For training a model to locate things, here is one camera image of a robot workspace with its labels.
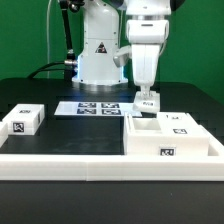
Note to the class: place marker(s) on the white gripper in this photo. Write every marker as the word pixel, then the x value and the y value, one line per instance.
pixel 146 38

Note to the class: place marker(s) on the white door panel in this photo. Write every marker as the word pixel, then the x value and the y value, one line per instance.
pixel 147 104
pixel 177 123

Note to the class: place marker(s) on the white cabinet body box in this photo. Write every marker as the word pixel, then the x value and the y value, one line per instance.
pixel 143 137

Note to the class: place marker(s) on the white base sheet with tags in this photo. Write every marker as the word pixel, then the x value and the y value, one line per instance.
pixel 72 108

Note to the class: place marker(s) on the small white box with tag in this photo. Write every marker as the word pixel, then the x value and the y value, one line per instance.
pixel 25 119

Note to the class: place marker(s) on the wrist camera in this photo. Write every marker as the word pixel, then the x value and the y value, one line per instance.
pixel 122 56

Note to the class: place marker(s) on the white U-shaped fence frame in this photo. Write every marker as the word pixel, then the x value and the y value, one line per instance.
pixel 115 168

